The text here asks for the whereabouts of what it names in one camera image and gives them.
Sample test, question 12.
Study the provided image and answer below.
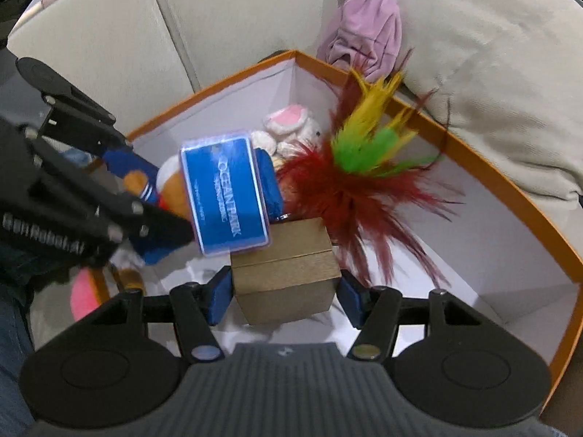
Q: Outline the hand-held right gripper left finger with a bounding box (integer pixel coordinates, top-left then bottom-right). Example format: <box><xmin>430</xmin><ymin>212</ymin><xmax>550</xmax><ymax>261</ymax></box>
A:
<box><xmin>119</xmin><ymin>264</ymin><xmax>235</xmax><ymax>366</ymax></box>

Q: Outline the blue orange plush toy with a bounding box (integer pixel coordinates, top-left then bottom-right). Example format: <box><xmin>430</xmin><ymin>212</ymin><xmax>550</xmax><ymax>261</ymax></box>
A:
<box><xmin>102</xmin><ymin>146</ymin><xmax>285</xmax><ymax>267</ymax></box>

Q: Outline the pink purple garment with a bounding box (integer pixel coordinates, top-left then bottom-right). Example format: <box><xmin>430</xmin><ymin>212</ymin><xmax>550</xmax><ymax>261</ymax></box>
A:
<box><xmin>316</xmin><ymin>0</ymin><xmax>404</xmax><ymax>80</ymax></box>

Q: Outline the blue card case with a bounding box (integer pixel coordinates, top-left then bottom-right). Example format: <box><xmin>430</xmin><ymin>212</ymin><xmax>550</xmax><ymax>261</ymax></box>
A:
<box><xmin>179</xmin><ymin>128</ymin><xmax>273</xmax><ymax>256</ymax></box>

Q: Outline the person's left leg in jeans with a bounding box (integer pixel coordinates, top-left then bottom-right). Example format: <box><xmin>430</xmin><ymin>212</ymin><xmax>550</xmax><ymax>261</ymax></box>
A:
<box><xmin>0</xmin><ymin>282</ymin><xmax>36</xmax><ymax>437</ymax></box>

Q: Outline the beige cushion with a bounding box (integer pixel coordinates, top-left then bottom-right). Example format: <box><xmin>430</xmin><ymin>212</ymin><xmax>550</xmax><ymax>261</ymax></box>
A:
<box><xmin>396</xmin><ymin>0</ymin><xmax>583</xmax><ymax>201</ymax></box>

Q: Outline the beige sofa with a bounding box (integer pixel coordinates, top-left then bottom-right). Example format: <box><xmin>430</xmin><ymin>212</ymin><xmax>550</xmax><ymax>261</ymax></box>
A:
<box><xmin>7</xmin><ymin>0</ymin><xmax>583</xmax><ymax>356</ymax></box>

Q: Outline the pink round object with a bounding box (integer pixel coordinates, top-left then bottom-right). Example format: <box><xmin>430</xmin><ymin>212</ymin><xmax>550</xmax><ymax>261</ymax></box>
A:
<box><xmin>69</xmin><ymin>268</ymin><xmax>105</xmax><ymax>322</ymax></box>

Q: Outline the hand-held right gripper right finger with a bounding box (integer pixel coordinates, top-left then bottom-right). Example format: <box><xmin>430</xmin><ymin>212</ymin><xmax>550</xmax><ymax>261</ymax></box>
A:
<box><xmin>336</xmin><ymin>268</ymin><xmax>453</xmax><ymax>365</ymax></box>

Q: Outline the orange storage box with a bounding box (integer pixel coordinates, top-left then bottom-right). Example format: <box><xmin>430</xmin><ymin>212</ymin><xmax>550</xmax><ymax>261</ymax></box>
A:
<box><xmin>89</xmin><ymin>49</ymin><xmax>583</xmax><ymax>408</ymax></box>

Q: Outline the small brown cardboard box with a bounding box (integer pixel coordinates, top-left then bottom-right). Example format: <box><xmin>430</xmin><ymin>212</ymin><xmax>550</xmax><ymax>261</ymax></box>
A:
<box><xmin>230</xmin><ymin>217</ymin><xmax>341</xmax><ymax>326</ymax></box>

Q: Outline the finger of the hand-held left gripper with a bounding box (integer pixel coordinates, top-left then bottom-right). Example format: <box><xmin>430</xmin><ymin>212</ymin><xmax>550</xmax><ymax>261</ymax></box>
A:
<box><xmin>26</xmin><ymin>138</ymin><xmax>195</xmax><ymax>249</ymax></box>
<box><xmin>16</xmin><ymin>57</ymin><xmax>136</xmax><ymax>156</ymax></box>

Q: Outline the pink white bunny plush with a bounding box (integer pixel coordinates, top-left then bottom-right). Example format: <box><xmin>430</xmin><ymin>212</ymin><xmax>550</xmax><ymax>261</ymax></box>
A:
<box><xmin>250</xmin><ymin>104</ymin><xmax>325</xmax><ymax>160</ymax></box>

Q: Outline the red yellow green feather toy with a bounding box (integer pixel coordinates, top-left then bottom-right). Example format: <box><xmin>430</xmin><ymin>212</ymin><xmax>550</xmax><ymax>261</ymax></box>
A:
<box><xmin>278</xmin><ymin>48</ymin><xmax>465</xmax><ymax>292</ymax></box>

